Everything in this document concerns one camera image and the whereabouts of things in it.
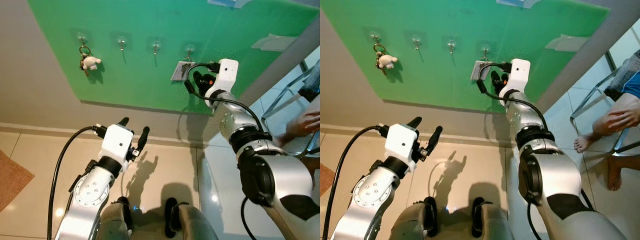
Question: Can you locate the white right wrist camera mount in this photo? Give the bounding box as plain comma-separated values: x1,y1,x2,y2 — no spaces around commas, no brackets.
500,58,531,98
204,58,239,101

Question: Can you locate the pale tape strip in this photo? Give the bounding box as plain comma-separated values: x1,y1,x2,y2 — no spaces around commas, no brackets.
545,34,591,52
251,34,299,52
496,0,541,9

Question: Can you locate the metal frame chair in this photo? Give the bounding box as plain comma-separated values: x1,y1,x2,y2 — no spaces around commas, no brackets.
261,60,321,156
570,50,640,156

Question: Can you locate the white plush keychain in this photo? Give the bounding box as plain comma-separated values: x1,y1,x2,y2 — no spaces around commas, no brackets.
372,44,399,76
79,45,102,76

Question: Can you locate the green wall board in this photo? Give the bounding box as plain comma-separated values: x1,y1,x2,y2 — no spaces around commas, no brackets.
27,0,321,115
322,0,611,115

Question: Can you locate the brown floor rug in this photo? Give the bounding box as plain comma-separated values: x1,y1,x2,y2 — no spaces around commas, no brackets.
0,149,36,213
320,164,336,196

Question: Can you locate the grey robot leg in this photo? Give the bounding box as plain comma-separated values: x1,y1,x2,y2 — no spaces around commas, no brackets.
97,197,133,240
390,197,438,240
472,197,516,240
165,197,218,240

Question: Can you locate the black shoulder cable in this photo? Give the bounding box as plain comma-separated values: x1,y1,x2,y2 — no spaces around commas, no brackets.
527,200,543,240
241,196,256,240

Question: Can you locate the person hand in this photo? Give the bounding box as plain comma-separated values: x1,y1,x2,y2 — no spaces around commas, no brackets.
602,107,640,132
285,111,321,146

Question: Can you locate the grey robot right leg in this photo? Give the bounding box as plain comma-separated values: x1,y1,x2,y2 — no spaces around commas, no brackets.
472,197,516,240
165,197,218,240

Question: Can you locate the grey robot left leg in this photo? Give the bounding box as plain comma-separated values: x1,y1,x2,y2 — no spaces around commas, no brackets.
390,197,438,240
97,197,133,240

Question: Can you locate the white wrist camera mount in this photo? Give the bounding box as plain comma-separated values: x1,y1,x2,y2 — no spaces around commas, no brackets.
384,123,418,166
204,58,239,101
500,58,531,98
100,124,135,163

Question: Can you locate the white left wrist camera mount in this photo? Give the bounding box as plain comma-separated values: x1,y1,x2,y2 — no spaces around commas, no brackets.
100,124,135,163
384,123,418,166

